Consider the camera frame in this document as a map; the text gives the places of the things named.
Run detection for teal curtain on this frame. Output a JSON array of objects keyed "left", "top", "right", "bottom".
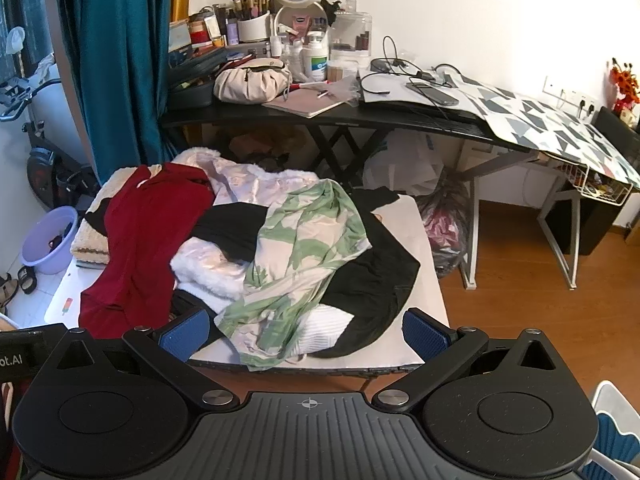
[{"left": 55, "top": 0, "right": 181, "bottom": 186}]

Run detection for white wall socket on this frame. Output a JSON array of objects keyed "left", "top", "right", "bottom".
[{"left": 567, "top": 87, "right": 598, "bottom": 122}]

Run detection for bunch of makeup brushes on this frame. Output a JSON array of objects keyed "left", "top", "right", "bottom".
[{"left": 227, "top": 0, "right": 273, "bottom": 21}]

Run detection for white ribbed garment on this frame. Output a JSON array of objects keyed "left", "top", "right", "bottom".
[{"left": 292, "top": 305, "right": 353, "bottom": 358}]

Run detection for black exercise bike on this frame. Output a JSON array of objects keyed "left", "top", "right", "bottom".
[{"left": 0, "top": 52, "right": 101, "bottom": 211}]

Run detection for white wire basket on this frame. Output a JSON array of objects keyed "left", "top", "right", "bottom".
[{"left": 550, "top": 152, "right": 633, "bottom": 207}]

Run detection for black makeup case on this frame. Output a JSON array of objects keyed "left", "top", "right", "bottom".
[{"left": 167, "top": 50, "right": 251, "bottom": 108}]

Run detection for dark striped cloth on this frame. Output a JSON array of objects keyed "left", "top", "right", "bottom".
[{"left": 0, "top": 382, "right": 31, "bottom": 480}]

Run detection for geometric patterned table cover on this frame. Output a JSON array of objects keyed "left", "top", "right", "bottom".
[{"left": 360, "top": 72, "right": 640, "bottom": 191}]

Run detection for white folding table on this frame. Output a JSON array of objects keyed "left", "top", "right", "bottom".
[{"left": 44, "top": 195, "right": 451, "bottom": 376}]

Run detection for white plastic bag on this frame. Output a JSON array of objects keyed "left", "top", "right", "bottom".
[{"left": 362, "top": 137, "right": 446, "bottom": 196}]

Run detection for pink notebook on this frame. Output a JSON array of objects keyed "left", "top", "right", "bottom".
[{"left": 262, "top": 85, "right": 346, "bottom": 120}]

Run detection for dark smartphone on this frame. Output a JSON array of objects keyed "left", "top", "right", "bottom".
[{"left": 405, "top": 81, "right": 461, "bottom": 107}]

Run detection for brown sandal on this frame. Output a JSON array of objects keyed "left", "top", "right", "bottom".
[{"left": 0, "top": 272, "right": 20, "bottom": 311}]

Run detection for black framed window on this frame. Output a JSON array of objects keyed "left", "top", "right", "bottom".
[{"left": 0, "top": 0, "right": 57, "bottom": 86}]

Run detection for black slide sandal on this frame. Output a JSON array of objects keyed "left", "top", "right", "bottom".
[{"left": 17, "top": 264, "right": 38, "bottom": 295}]

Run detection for white fluffy garment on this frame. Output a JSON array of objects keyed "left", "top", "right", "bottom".
[{"left": 170, "top": 147, "right": 321, "bottom": 313}]

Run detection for red artificial flowers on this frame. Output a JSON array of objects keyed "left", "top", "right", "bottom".
[{"left": 607, "top": 57, "right": 640, "bottom": 113}]

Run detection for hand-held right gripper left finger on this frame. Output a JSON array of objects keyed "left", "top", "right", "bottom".
[{"left": 54, "top": 307, "right": 241, "bottom": 415}]

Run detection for white brush holder cup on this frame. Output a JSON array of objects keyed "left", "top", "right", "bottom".
[{"left": 236, "top": 10, "right": 272, "bottom": 43}]

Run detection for cluster of cosmetic bottles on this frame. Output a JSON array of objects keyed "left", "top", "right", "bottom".
[{"left": 167, "top": 2, "right": 361, "bottom": 86}]

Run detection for green leaf print garment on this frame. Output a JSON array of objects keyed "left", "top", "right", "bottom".
[{"left": 215, "top": 178, "right": 373, "bottom": 372}]

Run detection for white arched organizer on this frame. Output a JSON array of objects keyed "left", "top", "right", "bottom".
[{"left": 272, "top": 2, "right": 328, "bottom": 56}]

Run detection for black cable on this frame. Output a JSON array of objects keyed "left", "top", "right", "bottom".
[
  {"left": 360, "top": 72, "right": 453, "bottom": 97},
  {"left": 382, "top": 35, "right": 436, "bottom": 81}
]

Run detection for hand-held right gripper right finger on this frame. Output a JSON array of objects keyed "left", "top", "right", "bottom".
[{"left": 371, "top": 308, "right": 561, "bottom": 413}]

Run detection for purple plastic basin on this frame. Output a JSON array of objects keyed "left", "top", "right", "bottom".
[{"left": 20, "top": 206, "right": 80, "bottom": 276}]

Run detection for cream fleece blanket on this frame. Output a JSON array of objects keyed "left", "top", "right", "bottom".
[{"left": 70, "top": 167, "right": 151, "bottom": 267}]

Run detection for white lotion bottle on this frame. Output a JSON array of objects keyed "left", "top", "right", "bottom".
[{"left": 302, "top": 32, "right": 328, "bottom": 83}]

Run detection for clear cosmetic case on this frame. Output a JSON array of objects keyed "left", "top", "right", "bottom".
[{"left": 327, "top": 10, "right": 373, "bottom": 56}]

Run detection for black desk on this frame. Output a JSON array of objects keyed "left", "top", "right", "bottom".
[{"left": 160, "top": 75, "right": 583, "bottom": 291}]

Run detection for dark translucent plastic bag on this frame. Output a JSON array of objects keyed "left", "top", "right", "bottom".
[{"left": 417, "top": 167, "right": 473, "bottom": 278}]

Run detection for blue and white chair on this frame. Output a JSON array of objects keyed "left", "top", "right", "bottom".
[{"left": 575, "top": 380, "right": 640, "bottom": 480}]

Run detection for dark red garment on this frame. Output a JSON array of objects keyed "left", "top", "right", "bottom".
[{"left": 78, "top": 162, "right": 216, "bottom": 348}]

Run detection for beige pouch bag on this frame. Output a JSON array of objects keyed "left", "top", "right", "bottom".
[{"left": 213, "top": 57, "right": 293, "bottom": 106}]

